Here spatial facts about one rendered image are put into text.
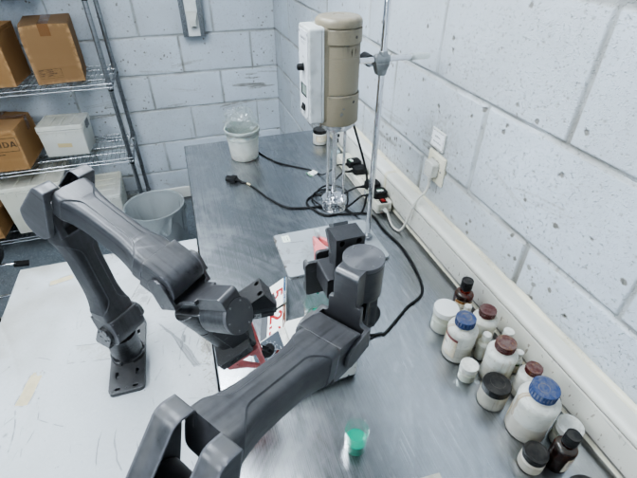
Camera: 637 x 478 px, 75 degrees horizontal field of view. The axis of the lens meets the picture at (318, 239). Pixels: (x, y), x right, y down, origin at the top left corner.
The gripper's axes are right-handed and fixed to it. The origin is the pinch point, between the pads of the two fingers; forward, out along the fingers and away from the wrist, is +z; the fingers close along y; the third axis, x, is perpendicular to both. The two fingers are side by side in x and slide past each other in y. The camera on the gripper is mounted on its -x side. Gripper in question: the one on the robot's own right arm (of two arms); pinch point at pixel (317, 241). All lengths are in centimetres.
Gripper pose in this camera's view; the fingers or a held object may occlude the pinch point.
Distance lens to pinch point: 74.0
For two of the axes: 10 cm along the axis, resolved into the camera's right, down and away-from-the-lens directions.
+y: -9.4, 1.9, -2.7
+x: -0.1, 8.0, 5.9
